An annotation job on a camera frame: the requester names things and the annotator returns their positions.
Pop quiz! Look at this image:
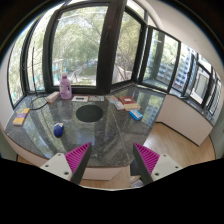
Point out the white and red booklet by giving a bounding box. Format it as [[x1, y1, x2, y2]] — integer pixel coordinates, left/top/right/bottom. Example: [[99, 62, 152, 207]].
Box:
[[72, 95, 89, 102]]

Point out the black cable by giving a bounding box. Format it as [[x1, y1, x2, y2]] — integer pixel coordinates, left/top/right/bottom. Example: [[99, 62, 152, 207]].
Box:
[[30, 46, 50, 111]]

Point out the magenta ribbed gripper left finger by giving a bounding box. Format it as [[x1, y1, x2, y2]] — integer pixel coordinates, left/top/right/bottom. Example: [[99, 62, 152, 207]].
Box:
[[41, 143, 92, 184]]

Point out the purple detergent bottle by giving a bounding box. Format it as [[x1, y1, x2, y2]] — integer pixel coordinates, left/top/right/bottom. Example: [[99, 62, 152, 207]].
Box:
[[59, 72, 72, 100]]

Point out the orange rectangular box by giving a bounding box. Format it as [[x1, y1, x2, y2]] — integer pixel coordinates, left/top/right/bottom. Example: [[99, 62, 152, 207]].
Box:
[[46, 91, 60, 103]]

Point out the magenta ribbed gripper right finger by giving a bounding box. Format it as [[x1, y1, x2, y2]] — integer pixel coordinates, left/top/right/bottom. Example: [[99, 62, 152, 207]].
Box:
[[133, 143, 182, 185]]

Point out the round black mouse pad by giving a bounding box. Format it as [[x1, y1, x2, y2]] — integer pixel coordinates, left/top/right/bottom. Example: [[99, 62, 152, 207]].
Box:
[[76, 105, 103, 122]]

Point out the green printed leaflet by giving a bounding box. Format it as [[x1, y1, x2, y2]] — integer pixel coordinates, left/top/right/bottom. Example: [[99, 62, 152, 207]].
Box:
[[89, 96, 104, 102]]

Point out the yellow and purple box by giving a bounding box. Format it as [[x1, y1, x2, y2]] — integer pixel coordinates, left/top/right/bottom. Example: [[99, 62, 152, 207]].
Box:
[[13, 108, 30, 126]]

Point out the light blue small book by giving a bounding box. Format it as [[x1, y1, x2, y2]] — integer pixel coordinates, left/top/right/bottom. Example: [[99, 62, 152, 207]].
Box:
[[106, 96, 124, 110]]

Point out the dark window frame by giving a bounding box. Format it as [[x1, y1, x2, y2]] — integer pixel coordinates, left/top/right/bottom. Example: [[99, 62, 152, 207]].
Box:
[[20, 0, 180, 95]]

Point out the blue and white box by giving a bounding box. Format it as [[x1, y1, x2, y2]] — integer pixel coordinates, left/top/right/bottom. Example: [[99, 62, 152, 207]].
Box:
[[129, 109, 143, 120]]

